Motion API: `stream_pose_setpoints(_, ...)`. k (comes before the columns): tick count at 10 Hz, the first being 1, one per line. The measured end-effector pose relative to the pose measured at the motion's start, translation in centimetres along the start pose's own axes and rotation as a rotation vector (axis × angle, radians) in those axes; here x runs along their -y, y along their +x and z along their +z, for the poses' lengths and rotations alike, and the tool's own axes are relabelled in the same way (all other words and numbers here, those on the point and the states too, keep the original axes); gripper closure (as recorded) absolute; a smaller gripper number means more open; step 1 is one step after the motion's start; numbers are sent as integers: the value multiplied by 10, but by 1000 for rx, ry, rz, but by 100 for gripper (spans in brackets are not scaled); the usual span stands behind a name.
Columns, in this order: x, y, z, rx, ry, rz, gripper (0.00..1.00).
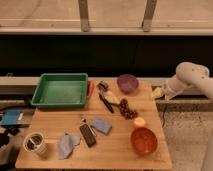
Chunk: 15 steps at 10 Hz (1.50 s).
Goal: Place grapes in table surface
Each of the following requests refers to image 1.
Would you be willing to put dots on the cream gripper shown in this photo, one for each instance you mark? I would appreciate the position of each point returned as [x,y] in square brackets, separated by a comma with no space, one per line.
[157,93]

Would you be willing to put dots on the dark grapes bunch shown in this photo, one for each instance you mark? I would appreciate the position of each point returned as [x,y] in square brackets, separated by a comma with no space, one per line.
[125,111]

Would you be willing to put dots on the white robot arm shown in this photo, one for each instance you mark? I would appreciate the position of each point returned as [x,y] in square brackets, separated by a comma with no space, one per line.
[187,75]

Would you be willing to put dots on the purple bowl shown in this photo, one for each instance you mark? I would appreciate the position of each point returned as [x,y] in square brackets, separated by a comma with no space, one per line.
[127,83]

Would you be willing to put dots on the small orange fruit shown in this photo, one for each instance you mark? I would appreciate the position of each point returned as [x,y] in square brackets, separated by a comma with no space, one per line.
[139,122]

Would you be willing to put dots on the yellow banana piece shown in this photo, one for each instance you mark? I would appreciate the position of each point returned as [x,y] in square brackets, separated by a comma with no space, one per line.
[111,98]

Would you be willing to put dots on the orange bowl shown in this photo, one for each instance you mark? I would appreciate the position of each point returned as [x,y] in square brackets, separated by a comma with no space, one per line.
[143,141]

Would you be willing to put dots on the blue sponge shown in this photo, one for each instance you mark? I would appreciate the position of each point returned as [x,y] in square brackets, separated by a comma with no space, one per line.
[101,125]

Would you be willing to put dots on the orange carrot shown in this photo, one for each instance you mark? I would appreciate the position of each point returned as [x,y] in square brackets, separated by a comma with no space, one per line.
[90,89]

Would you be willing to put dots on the black remote control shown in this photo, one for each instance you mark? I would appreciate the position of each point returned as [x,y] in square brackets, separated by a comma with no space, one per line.
[88,135]

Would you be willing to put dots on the blue crumpled cloth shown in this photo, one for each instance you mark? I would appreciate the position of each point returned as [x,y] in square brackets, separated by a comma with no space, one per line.
[66,145]

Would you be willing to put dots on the green plastic tray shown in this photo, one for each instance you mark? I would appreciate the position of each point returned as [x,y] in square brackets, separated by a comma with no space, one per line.
[61,90]

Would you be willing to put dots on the blue box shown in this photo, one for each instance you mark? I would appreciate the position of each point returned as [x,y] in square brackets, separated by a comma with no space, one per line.
[12,117]

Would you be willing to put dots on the black handled brush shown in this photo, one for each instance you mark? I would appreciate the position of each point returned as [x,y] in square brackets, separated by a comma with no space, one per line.
[102,86]

